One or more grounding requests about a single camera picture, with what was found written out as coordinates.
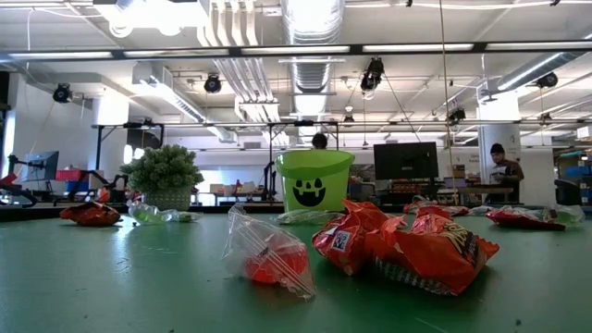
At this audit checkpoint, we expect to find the clear bag red candy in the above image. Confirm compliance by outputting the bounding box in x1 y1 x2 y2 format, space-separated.
220 203 317 301

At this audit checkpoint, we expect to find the red white candy pack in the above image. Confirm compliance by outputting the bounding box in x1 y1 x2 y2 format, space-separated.
434 204 472 217

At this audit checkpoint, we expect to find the lime green pumpkin-face bucket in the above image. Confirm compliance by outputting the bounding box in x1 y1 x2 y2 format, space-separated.
275 148 356 214

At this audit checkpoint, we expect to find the red pack with QR label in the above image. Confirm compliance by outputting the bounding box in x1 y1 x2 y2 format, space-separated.
311 199 408 278

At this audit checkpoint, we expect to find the black background monitor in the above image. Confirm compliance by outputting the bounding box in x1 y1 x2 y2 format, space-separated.
373 141 439 181

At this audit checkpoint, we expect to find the black ceiling spotlight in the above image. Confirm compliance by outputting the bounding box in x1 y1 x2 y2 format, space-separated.
52 82 74 105
203 73 223 95
446 106 467 126
359 56 386 93
536 71 560 90

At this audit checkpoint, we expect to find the red Skittles pack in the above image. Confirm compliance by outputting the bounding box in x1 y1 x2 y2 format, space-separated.
485 206 568 232
402 194 440 216

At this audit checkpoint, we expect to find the pale green potted plant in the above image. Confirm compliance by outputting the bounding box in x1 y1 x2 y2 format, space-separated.
118 143 205 213

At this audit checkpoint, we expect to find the orange Reese's pack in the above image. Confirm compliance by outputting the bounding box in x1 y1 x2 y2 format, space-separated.
369 205 501 297

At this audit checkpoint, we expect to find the red storage bin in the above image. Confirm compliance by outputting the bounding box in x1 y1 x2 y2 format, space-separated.
54 168 90 182

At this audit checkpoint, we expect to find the green felt mat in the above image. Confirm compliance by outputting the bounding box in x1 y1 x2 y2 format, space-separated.
0 210 592 333

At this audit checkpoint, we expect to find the grey background monitor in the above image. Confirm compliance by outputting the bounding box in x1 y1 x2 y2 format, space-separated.
25 150 60 182

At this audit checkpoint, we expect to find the silver ventilation duct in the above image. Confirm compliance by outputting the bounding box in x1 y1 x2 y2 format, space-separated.
281 0 346 145

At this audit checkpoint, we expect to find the black overhead frame beam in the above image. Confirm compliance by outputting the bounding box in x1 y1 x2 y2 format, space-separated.
0 42 592 62

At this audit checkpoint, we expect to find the thin hanging cable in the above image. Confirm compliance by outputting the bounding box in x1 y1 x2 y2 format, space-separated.
438 0 459 205

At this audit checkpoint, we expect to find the black workstation frame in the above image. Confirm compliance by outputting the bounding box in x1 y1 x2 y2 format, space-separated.
91 120 341 204

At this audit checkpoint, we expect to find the white ceiling duct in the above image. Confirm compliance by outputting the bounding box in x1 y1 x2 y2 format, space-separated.
92 0 209 39

